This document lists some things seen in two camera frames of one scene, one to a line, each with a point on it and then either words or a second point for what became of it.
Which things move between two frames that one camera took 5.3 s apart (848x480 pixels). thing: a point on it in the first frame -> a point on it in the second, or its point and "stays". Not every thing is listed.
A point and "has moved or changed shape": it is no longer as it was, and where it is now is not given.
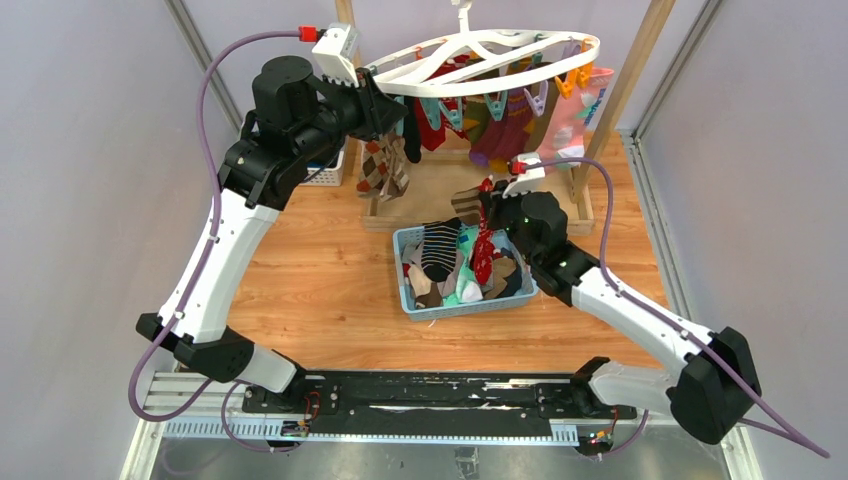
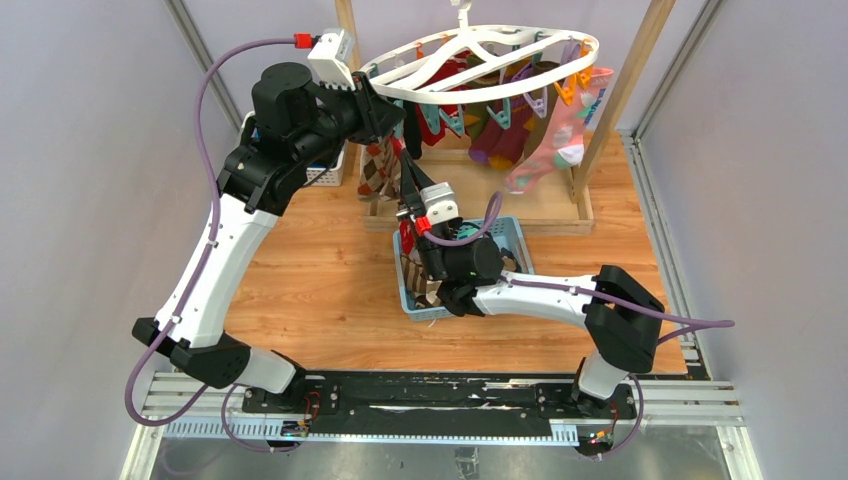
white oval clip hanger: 477,59 stays
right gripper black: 493,201 -> 411,184
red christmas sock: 485,252 has moved or changed shape
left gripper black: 378,111 stays
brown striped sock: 467,205 -> 417,283
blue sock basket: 402,236 stays
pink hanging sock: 564,137 stays
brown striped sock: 396,181 stays
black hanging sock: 411,132 stays
